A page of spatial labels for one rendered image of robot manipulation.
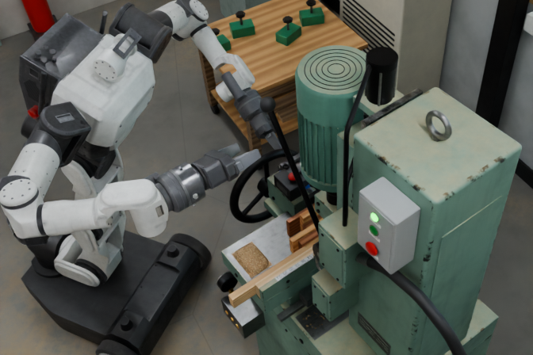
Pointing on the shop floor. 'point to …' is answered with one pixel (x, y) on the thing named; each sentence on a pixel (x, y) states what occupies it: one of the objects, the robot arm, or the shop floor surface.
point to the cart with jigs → (274, 52)
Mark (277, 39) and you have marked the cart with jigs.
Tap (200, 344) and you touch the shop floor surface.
